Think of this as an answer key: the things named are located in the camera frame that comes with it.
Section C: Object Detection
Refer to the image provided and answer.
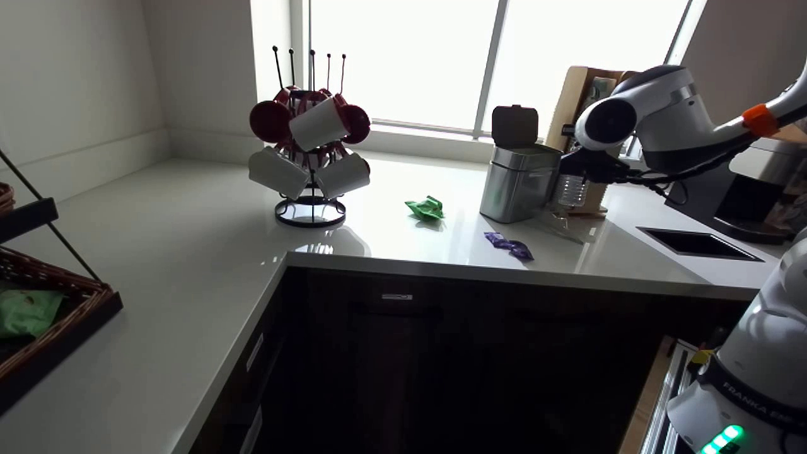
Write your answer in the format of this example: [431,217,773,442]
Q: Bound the black metal mug tree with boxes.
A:
[271,45,348,229]

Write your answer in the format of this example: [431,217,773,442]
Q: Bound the brown canister lid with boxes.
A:
[491,105,540,149]

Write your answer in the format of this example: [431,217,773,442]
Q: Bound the white mug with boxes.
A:
[248,146,311,201]
[313,151,371,201]
[289,96,351,153]

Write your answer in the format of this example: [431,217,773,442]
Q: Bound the purple crumpled packet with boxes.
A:
[484,231,535,262]

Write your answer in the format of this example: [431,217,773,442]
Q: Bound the window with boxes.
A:
[290,0,705,141]

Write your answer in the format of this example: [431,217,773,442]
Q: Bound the black tiered basket stand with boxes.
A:
[0,148,124,414]

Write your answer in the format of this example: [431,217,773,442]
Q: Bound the clear plastic bottle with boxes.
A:
[555,174,591,209]

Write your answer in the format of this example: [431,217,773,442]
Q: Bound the coffee machine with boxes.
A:
[664,134,807,246]

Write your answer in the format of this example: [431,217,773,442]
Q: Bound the large wicker basket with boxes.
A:
[0,245,124,412]

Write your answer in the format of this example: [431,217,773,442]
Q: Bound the wooden box holder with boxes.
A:
[545,66,639,219]

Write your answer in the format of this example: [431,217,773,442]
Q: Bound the green packet in basket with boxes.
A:
[0,288,66,341]

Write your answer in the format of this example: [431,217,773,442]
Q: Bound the silver metal canister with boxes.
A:
[479,144,564,224]

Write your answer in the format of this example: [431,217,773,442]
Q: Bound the green crumpled packet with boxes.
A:
[405,195,445,223]

